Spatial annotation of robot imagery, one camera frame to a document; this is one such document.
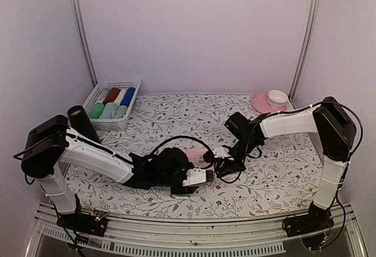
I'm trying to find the pink towel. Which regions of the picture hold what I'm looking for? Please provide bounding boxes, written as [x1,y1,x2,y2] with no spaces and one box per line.
[186,149,209,169]

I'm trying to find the green towel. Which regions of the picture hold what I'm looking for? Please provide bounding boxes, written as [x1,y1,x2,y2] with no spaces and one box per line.
[89,102,105,119]
[113,105,128,119]

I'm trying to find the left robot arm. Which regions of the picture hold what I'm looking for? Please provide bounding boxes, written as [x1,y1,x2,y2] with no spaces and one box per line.
[14,115,207,230]

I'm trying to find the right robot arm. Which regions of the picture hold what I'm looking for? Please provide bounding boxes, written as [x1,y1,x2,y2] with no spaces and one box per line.
[214,96,357,231]

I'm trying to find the pink plate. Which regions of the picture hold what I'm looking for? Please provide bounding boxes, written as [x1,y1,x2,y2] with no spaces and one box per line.
[251,92,287,114]

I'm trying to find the white bowl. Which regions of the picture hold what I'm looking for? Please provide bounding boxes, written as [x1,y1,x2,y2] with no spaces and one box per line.
[267,89,288,108]

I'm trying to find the light blue rolled towel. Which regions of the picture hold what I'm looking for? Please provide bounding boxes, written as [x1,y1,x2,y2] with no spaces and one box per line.
[99,102,119,119]

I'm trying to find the white plastic basket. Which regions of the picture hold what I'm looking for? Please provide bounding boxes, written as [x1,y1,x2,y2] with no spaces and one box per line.
[83,79,142,131]

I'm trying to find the white rolled towel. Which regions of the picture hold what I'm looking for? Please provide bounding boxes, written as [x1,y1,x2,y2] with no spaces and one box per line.
[114,89,127,106]

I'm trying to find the green rolled towel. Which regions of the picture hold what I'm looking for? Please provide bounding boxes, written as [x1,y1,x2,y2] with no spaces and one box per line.
[89,102,105,119]

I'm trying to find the red rolled towel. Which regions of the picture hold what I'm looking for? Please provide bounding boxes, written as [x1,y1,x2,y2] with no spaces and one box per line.
[103,88,121,104]

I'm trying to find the grey rolled towel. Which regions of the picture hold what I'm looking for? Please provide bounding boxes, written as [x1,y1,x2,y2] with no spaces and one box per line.
[96,89,109,103]

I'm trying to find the black cylinder cup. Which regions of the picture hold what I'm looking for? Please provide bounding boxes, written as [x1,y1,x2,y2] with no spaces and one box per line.
[67,105,100,143]

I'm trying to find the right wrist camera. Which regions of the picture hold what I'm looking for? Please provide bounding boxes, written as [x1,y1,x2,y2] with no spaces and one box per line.
[203,147,230,163]

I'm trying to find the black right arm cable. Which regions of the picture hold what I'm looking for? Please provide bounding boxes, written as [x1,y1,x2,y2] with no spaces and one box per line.
[217,102,364,184]

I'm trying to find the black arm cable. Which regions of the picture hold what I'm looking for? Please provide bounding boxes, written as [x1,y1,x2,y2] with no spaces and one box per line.
[146,135,215,166]
[217,102,364,184]

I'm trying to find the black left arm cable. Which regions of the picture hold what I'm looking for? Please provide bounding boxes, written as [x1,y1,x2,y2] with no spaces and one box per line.
[146,135,215,166]

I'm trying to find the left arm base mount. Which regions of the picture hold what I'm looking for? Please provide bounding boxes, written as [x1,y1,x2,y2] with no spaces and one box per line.
[57,213,108,237]

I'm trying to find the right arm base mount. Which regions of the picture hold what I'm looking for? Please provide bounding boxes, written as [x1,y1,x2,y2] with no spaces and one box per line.
[282,204,346,252]

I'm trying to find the front aluminium rail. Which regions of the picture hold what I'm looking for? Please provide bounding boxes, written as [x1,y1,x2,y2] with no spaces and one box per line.
[25,203,373,256]

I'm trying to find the right aluminium frame post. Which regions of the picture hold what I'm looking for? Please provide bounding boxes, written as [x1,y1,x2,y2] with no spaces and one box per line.
[289,0,320,102]

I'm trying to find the aluminium frame post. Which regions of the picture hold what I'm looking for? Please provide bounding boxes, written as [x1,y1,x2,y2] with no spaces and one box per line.
[70,0,98,86]
[289,0,320,102]

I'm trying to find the left aluminium frame post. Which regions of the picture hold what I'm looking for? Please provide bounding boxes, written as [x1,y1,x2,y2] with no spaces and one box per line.
[70,0,98,86]

